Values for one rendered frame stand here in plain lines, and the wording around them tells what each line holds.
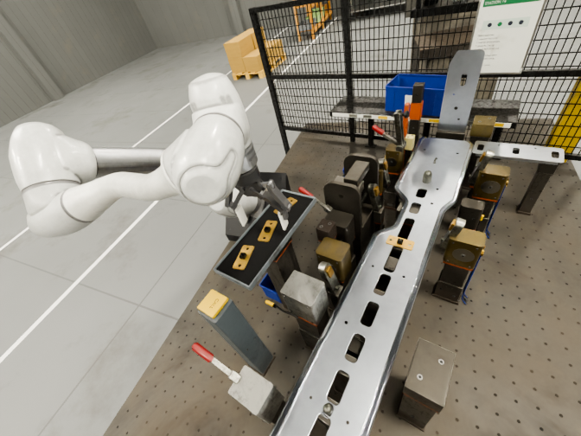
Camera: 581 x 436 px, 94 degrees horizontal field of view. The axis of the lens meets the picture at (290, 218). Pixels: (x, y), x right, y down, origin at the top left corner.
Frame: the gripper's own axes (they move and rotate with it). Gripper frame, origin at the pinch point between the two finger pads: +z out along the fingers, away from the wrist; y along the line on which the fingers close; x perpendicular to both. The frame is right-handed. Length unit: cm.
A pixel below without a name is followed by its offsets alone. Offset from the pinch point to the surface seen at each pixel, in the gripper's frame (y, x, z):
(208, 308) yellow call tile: -6.1, -27.0, 4.0
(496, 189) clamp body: 71, 45, 22
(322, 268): 18.5, -7.1, 9.5
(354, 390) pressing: 30.5, -32.3, 20.0
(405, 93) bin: 37, 99, 7
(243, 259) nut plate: -3.1, -11.4, 3.6
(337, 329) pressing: 23.9, -19.0, 20.0
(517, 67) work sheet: 83, 106, 2
